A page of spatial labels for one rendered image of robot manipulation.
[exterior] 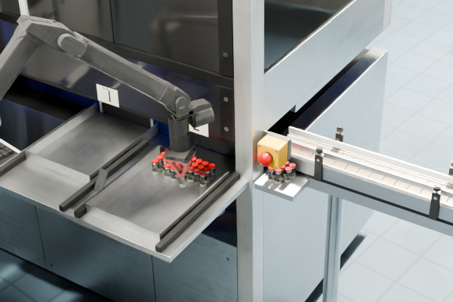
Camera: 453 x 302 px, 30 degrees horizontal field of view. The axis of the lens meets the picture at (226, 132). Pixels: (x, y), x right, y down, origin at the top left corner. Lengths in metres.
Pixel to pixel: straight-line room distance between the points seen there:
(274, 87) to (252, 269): 0.61
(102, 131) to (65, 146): 0.13
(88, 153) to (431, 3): 3.66
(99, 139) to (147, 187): 0.32
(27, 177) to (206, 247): 0.63
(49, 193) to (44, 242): 0.87
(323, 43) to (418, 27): 2.89
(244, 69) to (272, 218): 0.60
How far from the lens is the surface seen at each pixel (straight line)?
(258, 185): 2.50
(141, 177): 2.54
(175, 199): 2.44
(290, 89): 2.55
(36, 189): 2.56
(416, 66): 5.07
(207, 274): 2.86
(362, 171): 2.48
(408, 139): 4.37
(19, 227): 3.45
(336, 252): 2.71
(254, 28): 2.26
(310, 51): 2.62
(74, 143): 2.74
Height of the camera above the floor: 2.35
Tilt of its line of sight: 33 degrees down
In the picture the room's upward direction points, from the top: 1 degrees counter-clockwise
